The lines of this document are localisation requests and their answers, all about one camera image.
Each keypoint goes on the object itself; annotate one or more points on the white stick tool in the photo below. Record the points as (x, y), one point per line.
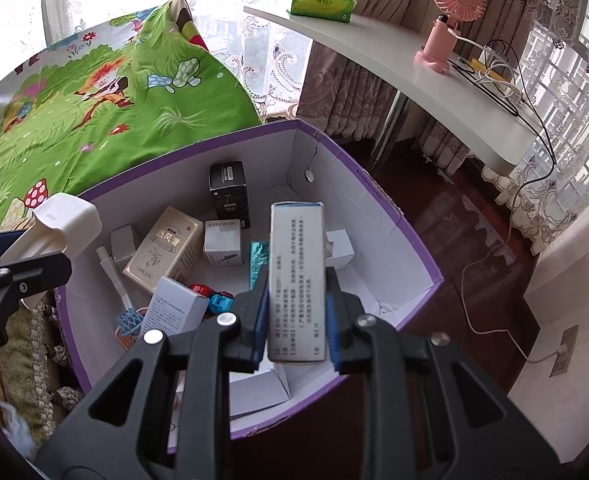
(109, 268)

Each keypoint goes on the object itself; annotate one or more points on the pink handheld fan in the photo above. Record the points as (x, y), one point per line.
(447, 20)

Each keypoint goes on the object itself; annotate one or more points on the yellow item on desk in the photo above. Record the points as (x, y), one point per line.
(498, 70)

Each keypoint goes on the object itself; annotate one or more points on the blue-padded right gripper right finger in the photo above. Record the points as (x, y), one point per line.
(361, 344)

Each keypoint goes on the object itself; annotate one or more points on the green tissue pack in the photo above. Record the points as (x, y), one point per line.
(332, 10)

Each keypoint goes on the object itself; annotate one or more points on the white box pink smudge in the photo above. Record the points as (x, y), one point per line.
(265, 388)

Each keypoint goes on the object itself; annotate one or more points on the white text medicine box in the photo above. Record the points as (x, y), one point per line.
(296, 283)

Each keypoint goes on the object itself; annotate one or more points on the beige hand cream box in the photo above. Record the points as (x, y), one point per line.
(171, 249)

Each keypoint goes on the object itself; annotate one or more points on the black product box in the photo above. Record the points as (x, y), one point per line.
(228, 189)

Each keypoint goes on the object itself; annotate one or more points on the floral brown curtain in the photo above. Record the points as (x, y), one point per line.
(342, 97)

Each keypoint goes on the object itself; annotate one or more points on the wall power socket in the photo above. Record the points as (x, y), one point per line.
(567, 344)

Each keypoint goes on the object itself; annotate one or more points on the white barcode box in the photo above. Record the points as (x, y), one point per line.
(174, 309)

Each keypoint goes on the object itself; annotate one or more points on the small white cube box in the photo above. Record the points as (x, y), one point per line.
(339, 250)

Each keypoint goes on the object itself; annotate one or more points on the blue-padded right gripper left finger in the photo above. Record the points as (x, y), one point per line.
(233, 342)

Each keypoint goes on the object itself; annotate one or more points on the grey square box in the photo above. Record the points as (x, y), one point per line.
(124, 242)

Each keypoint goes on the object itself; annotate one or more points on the white curved desk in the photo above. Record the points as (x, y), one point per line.
(498, 138)

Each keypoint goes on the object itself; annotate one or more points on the teal medicine box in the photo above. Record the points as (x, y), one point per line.
(258, 257)

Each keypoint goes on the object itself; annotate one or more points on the purple cardboard storage box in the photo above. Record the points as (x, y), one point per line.
(392, 271)

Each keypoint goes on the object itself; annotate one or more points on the white box black print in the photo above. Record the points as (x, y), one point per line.
(222, 242)

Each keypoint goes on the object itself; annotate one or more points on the red blue toy car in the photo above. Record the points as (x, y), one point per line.
(218, 302)

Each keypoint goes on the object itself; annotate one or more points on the green cartoon print blanket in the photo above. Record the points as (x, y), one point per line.
(108, 98)

